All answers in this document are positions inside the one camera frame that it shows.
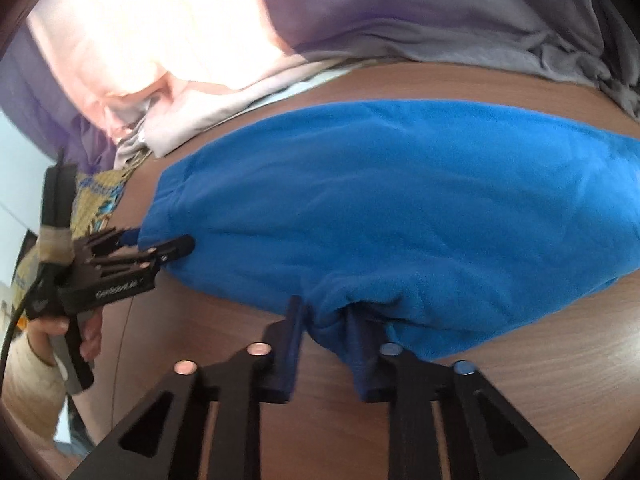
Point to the purple curtain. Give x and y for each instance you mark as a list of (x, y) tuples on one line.
[(45, 110)]

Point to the person's left hand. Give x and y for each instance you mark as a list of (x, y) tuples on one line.
[(92, 335)]

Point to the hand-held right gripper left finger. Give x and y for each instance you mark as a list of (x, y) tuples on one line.
[(292, 350)]

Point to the blue pants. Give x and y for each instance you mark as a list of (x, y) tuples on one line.
[(400, 200)]

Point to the white cloth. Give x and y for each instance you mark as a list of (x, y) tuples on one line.
[(131, 147)]

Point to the yellow plaid fringed scarf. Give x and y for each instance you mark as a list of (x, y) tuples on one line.
[(95, 200)]

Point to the person's left forearm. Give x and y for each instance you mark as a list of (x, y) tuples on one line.
[(27, 390)]

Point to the pink curtain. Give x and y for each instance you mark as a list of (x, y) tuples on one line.
[(165, 35)]

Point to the grey curtain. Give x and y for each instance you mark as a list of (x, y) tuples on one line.
[(450, 15)]

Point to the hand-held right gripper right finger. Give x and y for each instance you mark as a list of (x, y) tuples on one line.
[(367, 365)]

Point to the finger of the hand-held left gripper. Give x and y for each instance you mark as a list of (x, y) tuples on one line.
[(107, 236), (170, 249)]

